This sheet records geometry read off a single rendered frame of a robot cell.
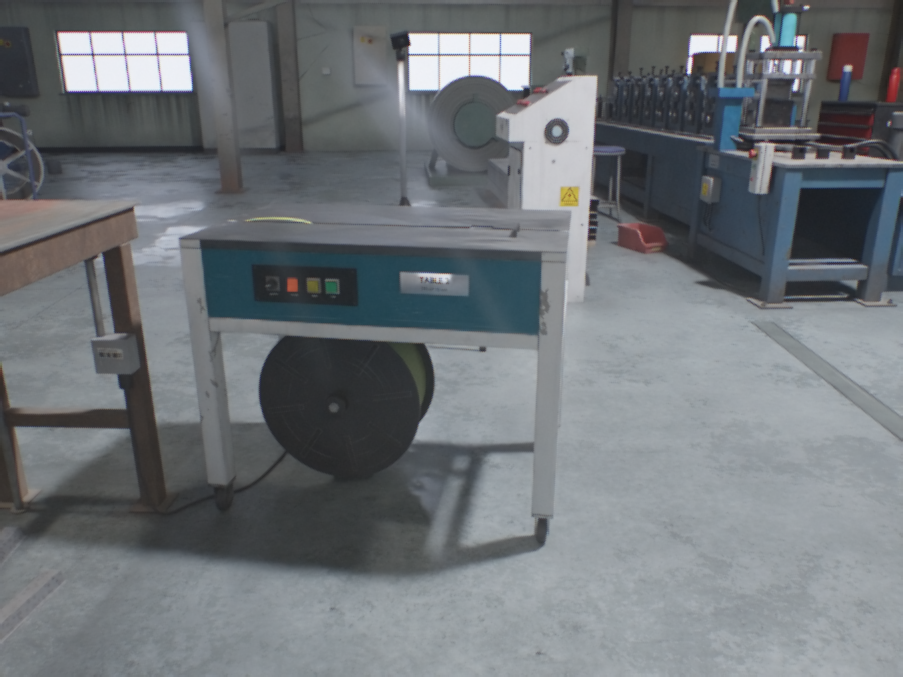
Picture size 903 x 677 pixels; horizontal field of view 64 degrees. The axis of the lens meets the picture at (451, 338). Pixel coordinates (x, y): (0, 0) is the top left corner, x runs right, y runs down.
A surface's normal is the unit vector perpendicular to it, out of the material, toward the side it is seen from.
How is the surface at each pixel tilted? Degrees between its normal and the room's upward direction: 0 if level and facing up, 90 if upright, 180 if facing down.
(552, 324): 90
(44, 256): 90
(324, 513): 0
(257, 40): 90
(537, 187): 90
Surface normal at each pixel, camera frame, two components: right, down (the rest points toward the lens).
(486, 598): 0.00, -0.95
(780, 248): 0.07, 0.32
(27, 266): 1.00, 0.01
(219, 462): -0.17, 0.32
